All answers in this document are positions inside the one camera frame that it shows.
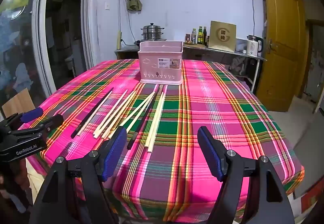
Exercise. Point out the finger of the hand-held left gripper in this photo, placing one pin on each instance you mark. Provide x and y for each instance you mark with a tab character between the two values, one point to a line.
52	121
31	114

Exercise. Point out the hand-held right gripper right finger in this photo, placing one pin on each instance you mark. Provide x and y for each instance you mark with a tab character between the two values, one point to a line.
210	153

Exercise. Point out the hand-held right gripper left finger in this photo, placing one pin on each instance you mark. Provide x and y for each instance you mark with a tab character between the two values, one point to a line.
115	153

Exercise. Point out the black chopstick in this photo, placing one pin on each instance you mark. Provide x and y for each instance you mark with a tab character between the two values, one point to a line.
92	112
131	140

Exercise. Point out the row of wooden chopsticks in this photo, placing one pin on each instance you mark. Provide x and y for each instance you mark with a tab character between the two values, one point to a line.
149	146

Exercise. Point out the pink plastic utensil basket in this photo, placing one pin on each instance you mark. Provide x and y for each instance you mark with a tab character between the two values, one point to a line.
159	72

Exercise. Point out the pink green plaid tablecloth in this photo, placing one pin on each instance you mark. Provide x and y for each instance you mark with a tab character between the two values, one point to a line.
202	112

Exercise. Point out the steel kitchen table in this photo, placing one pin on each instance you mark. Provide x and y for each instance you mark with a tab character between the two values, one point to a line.
227	53

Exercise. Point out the low metal stand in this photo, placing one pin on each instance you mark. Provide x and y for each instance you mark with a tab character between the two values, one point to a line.
126	50

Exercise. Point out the yellow power strip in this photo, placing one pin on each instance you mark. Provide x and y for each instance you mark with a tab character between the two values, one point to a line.
118	39

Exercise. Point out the wooden cutting board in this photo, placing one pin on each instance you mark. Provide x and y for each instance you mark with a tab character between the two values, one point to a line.
195	45

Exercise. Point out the gas stove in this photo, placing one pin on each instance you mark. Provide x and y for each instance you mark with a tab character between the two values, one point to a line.
136	42

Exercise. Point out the white electric kettle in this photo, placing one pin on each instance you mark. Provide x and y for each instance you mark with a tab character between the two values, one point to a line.
254	45

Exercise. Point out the dark glass bottle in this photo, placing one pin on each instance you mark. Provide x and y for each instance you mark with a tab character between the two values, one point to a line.
204	35

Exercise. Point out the gold cardboard box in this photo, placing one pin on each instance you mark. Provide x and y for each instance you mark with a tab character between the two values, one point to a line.
222	35

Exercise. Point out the clear plastic bottle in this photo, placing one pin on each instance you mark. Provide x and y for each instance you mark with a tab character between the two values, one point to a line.
193	35

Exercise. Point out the yellow green oil bottle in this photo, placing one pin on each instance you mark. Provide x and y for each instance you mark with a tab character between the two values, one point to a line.
200	34

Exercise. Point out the steel steamer pot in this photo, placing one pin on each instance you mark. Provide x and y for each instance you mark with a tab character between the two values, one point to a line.
151	31

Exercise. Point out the yellow wooden door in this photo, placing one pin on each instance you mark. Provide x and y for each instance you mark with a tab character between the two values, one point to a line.
281	44

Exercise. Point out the white sliding door frame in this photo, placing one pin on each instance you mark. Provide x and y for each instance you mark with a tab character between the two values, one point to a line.
41	36

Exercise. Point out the white wall switch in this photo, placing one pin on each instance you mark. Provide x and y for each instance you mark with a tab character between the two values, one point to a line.
108	6

